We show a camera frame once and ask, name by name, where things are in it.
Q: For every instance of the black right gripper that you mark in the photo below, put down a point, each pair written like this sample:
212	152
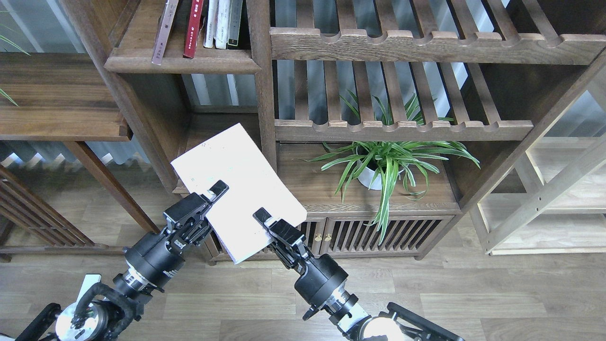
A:
319	277

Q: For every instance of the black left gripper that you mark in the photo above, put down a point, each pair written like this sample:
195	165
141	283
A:
156	258

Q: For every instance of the pale lilac paperback book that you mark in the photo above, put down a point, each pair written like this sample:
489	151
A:
232	157

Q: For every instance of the dark maroon Chinese book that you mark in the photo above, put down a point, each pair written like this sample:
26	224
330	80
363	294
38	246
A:
164	29

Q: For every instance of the red paperback book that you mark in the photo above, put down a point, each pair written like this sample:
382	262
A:
193	28

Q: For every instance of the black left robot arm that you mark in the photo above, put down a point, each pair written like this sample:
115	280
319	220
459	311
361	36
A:
102	313

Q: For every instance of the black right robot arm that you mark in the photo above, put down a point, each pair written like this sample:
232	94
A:
395	324

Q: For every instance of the light wooden shelf unit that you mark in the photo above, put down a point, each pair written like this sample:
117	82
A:
561	207

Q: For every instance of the white plant pot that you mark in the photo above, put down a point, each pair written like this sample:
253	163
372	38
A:
366	177

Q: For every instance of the white flat bar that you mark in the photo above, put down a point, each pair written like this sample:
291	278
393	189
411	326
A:
89	280

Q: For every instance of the green spider plant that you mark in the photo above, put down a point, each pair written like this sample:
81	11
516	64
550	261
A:
387	162

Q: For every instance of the dark wooden side table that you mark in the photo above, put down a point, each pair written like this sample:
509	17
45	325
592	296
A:
57	98

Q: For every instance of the dark wooden bookshelf cabinet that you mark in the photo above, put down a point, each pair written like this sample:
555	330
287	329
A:
493	74

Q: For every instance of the white upright book middle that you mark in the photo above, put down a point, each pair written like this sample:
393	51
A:
222	24

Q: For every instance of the white upright book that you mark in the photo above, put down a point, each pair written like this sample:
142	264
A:
211	23
222	24

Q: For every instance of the white upright book left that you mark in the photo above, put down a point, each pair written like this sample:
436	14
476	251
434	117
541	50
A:
211	23

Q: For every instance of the dark spine upright book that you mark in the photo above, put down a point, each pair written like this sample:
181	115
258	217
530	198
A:
235	19

